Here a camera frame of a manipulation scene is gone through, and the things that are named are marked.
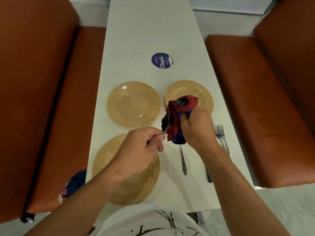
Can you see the person's right hand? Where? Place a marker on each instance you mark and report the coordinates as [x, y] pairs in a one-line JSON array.
[[198, 130]]

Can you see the person's left hand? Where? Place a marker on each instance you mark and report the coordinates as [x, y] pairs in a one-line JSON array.
[[133, 154]]

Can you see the person's right fingers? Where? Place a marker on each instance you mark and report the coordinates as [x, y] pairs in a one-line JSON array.
[[190, 115]]

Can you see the person's left thumb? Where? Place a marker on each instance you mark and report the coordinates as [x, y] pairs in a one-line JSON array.
[[157, 145]]

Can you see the red and blue cloth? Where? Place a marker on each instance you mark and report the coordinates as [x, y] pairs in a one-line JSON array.
[[176, 113]]

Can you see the plain silver spoon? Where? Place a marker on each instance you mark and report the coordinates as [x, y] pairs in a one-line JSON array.
[[167, 120]]

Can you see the person's right forearm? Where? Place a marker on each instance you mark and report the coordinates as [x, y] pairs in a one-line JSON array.
[[241, 194]]

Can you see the person's left forearm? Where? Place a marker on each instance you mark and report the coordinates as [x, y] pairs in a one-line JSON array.
[[83, 201]]

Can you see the tan round plate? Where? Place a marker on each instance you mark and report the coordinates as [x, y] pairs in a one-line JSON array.
[[140, 184], [134, 104], [189, 89]]

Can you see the silver fork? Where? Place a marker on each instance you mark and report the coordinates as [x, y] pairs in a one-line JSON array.
[[218, 131], [225, 142]]

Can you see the purple round sticker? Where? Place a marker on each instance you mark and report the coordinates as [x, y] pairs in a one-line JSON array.
[[161, 60]]

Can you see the orange padded bench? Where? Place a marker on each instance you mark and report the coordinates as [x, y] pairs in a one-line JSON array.
[[37, 95], [265, 108]]

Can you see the white shirt with black print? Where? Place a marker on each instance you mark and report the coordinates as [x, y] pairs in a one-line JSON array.
[[152, 223]]

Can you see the dark blue floral fabric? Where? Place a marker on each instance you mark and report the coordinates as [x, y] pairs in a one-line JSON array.
[[75, 184]]

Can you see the black fabric scrap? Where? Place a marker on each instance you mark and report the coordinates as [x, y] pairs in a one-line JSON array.
[[27, 218]]

